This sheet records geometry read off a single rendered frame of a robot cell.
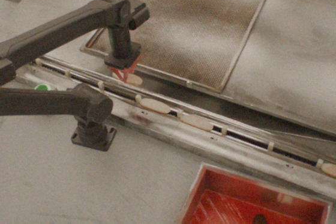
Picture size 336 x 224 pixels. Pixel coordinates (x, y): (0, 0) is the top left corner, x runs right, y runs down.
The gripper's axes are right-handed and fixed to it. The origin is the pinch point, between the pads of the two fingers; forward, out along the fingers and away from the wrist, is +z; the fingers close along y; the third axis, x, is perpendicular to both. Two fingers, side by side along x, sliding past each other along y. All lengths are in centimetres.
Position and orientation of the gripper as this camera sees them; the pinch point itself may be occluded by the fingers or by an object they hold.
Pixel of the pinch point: (126, 75)
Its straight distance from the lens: 114.2
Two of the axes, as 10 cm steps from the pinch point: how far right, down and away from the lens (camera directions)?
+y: 4.8, -6.7, 5.7
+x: -8.7, -3.0, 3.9
